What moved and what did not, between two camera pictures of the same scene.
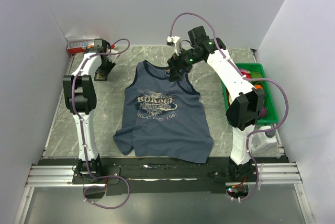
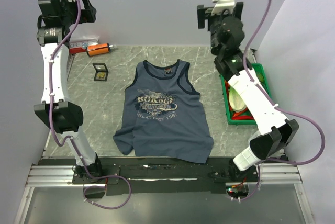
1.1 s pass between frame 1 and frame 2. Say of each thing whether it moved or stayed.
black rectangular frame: stayed
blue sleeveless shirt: stayed
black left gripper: moved
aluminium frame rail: stayed
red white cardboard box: stayed
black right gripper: moved
